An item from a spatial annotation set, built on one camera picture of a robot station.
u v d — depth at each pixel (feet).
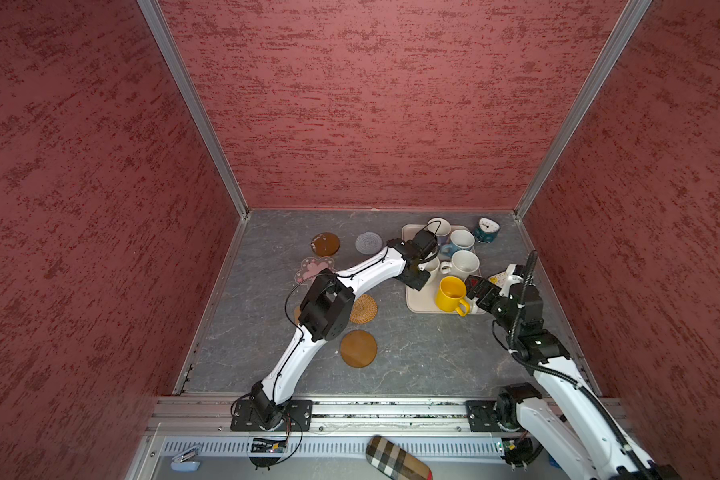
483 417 2.43
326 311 1.89
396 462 2.15
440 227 3.52
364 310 3.06
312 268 3.39
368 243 3.61
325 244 3.59
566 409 1.62
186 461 2.19
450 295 3.11
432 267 3.00
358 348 2.82
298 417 2.43
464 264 3.30
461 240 3.36
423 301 3.12
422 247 2.49
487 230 3.61
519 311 1.93
